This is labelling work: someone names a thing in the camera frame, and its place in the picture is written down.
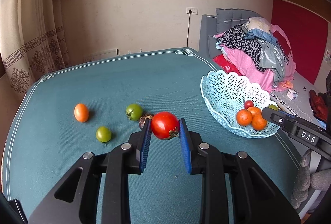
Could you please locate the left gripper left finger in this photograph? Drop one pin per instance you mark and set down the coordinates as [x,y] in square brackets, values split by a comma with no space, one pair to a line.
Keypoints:
[74,198]

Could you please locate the patterned beige curtain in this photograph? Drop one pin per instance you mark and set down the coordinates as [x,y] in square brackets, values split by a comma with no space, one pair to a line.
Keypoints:
[33,41]

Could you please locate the red padded headboard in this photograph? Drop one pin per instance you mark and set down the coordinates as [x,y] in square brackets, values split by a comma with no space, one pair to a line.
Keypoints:
[307,34]

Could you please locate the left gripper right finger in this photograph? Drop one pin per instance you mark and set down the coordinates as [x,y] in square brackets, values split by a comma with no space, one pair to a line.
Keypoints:
[233,183]

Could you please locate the green tomato with stem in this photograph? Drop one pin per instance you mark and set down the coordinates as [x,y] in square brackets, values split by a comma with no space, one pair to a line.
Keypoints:
[134,112]

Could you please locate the teal tablecloth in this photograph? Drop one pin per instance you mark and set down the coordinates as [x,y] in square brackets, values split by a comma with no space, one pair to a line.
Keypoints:
[45,139]

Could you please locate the large red tomato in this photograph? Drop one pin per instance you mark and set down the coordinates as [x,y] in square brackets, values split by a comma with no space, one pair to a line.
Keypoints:
[165,125]

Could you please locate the green tomato smooth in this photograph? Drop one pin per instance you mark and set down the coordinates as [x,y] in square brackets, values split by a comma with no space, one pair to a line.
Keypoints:
[272,106]

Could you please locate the small red tomato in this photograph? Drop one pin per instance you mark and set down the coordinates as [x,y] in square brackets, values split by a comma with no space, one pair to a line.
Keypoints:
[248,104]

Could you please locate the white wall socket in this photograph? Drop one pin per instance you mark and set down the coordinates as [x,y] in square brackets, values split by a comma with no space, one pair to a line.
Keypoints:
[191,10]

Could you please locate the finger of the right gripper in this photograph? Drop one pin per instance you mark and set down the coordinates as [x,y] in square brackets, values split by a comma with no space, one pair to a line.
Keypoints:
[279,119]

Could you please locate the mandarin orange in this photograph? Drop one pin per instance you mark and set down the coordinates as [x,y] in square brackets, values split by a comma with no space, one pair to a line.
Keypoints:
[244,117]
[254,110]
[258,122]

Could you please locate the small green tomato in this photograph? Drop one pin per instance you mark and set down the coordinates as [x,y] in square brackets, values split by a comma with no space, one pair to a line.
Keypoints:
[103,134]

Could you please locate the smooth orange tomato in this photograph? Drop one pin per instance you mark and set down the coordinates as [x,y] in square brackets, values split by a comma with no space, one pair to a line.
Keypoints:
[81,113]

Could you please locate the dark wrinkled passion fruit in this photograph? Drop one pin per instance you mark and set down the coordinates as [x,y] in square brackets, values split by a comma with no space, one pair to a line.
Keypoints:
[143,118]

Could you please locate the pile of clothes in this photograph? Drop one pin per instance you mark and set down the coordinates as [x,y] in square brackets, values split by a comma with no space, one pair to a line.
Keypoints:
[261,52]

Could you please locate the small white box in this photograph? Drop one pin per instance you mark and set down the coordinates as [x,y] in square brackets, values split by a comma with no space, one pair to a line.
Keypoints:
[292,94]

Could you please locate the light blue lattice basket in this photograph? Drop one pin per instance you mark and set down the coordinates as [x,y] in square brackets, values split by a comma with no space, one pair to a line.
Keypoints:
[225,94]

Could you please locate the grey sofa bed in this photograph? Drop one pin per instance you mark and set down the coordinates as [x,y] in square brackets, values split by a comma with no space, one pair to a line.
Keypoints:
[310,104]

